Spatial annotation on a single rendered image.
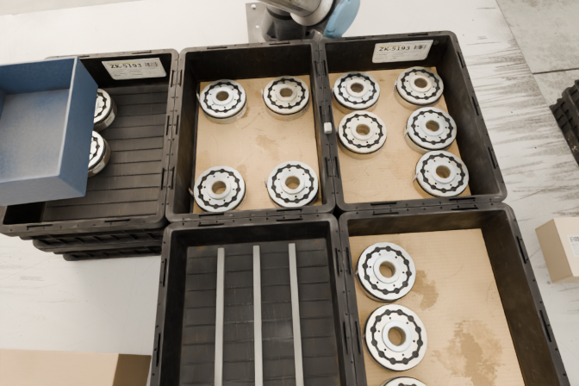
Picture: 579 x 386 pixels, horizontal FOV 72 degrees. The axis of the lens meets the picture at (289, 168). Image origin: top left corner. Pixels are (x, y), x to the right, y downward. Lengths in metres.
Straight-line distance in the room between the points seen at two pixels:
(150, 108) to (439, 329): 0.75
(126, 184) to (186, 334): 0.33
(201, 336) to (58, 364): 0.23
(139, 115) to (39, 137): 0.31
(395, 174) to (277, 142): 0.26
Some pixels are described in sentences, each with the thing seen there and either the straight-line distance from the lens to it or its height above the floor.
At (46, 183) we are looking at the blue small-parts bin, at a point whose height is 1.11.
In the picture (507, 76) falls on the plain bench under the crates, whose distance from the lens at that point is 1.26.
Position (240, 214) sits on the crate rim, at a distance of 0.70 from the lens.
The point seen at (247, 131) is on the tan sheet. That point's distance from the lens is 0.89.
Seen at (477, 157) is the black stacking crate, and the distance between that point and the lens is 0.84.
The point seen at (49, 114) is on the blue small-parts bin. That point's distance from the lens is 0.74.
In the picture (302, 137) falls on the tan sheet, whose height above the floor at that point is 0.83.
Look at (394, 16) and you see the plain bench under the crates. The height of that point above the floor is 0.70.
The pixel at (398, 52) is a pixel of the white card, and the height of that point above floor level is 0.89.
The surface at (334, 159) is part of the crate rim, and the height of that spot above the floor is 0.93.
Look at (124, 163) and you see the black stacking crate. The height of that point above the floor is 0.83.
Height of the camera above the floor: 1.58
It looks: 64 degrees down
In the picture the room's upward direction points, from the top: 4 degrees counter-clockwise
